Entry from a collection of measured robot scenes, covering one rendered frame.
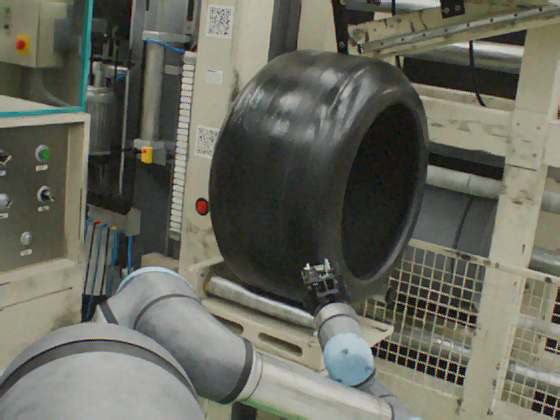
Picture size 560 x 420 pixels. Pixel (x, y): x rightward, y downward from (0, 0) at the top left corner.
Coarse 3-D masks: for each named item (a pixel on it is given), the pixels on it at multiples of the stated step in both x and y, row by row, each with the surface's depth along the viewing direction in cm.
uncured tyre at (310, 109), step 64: (320, 64) 160; (384, 64) 163; (256, 128) 154; (320, 128) 148; (384, 128) 194; (256, 192) 152; (320, 192) 148; (384, 192) 198; (256, 256) 159; (320, 256) 153; (384, 256) 182
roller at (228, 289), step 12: (216, 276) 181; (216, 288) 179; (228, 288) 177; (240, 288) 176; (252, 288) 175; (240, 300) 175; (252, 300) 173; (264, 300) 172; (276, 300) 171; (288, 300) 171; (264, 312) 173; (276, 312) 170; (288, 312) 168; (300, 312) 167; (300, 324) 167; (312, 324) 165
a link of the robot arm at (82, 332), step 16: (48, 336) 39; (64, 336) 38; (80, 336) 38; (96, 336) 38; (112, 336) 38; (128, 336) 39; (144, 336) 40; (32, 352) 38; (160, 352) 39; (16, 368) 37; (176, 368) 44; (0, 384) 37
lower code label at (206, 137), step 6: (198, 126) 184; (204, 126) 183; (198, 132) 185; (204, 132) 184; (210, 132) 183; (216, 132) 182; (198, 138) 185; (204, 138) 184; (210, 138) 183; (216, 138) 182; (198, 144) 185; (204, 144) 184; (210, 144) 183; (198, 150) 185; (204, 150) 184; (210, 150) 183; (204, 156) 185; (210, 156) 184
